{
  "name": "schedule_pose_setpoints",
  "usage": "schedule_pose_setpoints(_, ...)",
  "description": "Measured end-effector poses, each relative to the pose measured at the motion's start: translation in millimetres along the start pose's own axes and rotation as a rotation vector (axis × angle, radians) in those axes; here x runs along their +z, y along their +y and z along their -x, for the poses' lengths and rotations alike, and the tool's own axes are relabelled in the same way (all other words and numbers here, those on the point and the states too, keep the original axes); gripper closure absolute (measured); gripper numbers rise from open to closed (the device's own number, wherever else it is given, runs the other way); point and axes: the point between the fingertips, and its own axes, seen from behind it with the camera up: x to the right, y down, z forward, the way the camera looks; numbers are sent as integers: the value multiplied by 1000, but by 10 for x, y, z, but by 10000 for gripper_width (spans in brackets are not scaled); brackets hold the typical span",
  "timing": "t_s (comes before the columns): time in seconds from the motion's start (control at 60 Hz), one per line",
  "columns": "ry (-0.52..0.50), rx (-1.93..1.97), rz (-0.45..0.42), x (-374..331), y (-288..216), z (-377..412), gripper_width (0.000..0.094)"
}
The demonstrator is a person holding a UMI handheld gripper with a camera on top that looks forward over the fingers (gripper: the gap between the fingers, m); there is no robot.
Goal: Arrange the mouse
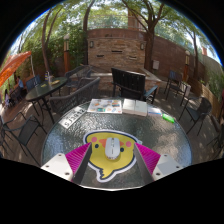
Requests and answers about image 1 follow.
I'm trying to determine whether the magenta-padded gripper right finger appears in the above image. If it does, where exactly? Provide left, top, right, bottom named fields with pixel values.
left=132, top=142, right=184, bottom=185

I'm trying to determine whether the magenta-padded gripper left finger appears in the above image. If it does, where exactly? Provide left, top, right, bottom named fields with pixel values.
left=40, top=142, right=93, bottom=185

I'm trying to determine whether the white computer mouse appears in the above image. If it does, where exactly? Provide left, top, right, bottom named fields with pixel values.
left=104, top=137, right=121, bottom=161

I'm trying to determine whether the yellow duck-shaped mouse pad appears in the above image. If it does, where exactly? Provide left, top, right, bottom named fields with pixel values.
left=82, top=129, right=143, bottom=183

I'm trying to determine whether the green small pack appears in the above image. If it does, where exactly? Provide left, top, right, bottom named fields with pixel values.
left=161, top=113, right=176, bottom=124

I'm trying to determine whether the dark mesh patio chair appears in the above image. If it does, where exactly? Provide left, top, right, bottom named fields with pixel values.
left=0, top=114, right=48, bottom=166
left=206, top=123, right=224, bottom=151
left=178, top=96, right=213, bottom=135

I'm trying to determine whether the white label plate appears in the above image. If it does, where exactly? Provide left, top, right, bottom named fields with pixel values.
left=58, top=105, right=86, bottom=130

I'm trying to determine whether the small white and blue pack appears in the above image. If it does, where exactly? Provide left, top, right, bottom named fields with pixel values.
left=146, top=105, right=163, bottom=117

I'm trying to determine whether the dark wicker chair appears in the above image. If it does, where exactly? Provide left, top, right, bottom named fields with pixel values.
left=64, top=65, right=94, bottom=91
left=49, top=77, right=101, bottom=116

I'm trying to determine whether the colourful printed sticker sheet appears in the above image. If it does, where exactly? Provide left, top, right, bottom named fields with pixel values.
left=86, top=98, right=123, bottom=115

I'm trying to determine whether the dark round patio table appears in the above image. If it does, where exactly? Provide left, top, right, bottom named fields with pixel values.
left=25, top=76, right=69, bottom=124

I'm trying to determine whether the white side box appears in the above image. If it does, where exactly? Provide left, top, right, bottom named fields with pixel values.
left=179, top=81, right=192, bottom=98

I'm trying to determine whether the blue patio chair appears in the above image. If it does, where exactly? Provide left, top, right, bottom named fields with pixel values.
left=25, top=74, right=43, bottom=93

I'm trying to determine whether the dark metal patio chair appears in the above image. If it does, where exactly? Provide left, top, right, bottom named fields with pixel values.
left=163, top=69, right=184, bottom=98

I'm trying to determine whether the person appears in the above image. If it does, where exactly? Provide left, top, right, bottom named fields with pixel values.
left=14, top=75, right=25, bottom=90

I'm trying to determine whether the black slatted chair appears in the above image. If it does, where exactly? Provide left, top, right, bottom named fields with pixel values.
left=111, top=67, right=159, bottom=104

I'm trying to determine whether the orange patio umbrella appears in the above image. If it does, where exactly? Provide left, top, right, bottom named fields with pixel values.
left=0, top=50, right=33, bottom=88

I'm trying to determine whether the brown lamp post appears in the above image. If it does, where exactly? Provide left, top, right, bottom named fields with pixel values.
left=184, top=49, right=191, bottom=83
left=63, top=33, right=71, bottom=73

